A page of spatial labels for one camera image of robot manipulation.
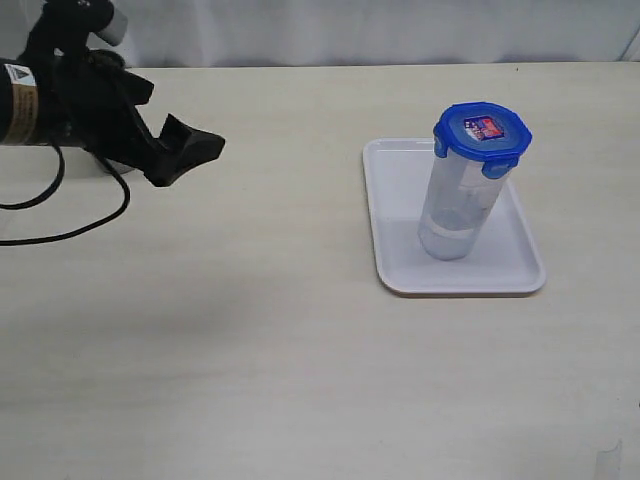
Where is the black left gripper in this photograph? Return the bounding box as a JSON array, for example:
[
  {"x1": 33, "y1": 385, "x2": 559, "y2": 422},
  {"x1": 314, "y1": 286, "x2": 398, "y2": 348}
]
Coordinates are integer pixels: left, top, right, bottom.
[{"x1": 29, "y1": 50, "x2": 225, "y2": 188}]

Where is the clear plastic tall container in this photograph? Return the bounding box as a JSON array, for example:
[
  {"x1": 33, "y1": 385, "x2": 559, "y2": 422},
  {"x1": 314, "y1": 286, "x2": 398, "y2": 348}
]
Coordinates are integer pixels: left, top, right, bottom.
[{"x1": 418, "y1": 149, "x2": 513, "y2": 261}]

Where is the blue plastic snap lid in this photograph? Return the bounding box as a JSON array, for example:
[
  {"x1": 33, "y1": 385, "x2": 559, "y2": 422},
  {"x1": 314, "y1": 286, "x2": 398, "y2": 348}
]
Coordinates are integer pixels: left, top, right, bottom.
[{"x1": 433, "y1": 102, "x2": 533, "y2": 180}]

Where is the stainless steel tumbler cup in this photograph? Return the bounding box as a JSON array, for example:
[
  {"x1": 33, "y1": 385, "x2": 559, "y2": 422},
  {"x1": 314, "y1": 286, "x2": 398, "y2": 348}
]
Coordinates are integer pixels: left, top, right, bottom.
[{"x1": 85, "y1": 149, "x2": 137, "y2": 175}]

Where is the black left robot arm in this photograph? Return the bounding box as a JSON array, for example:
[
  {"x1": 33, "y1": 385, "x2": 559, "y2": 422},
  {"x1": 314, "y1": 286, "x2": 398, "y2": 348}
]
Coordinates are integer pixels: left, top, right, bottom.
[{"x1": 1, "y1": 50, "x2": 226, "y2": 187}]

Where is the white backdrop curtain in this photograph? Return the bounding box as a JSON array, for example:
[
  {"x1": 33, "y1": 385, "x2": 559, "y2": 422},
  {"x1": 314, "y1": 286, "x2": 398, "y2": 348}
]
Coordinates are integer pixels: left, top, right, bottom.
[{"x1": 0, "y1": 0, "x2": 640, "y2": 70}]

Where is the white rectangular plastic tray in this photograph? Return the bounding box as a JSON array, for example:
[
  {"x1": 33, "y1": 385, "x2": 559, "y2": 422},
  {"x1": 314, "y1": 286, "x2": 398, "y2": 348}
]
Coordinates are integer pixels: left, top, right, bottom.
[{"x1": 362, "y1": 138, "x2": 547, "y2": 297}]

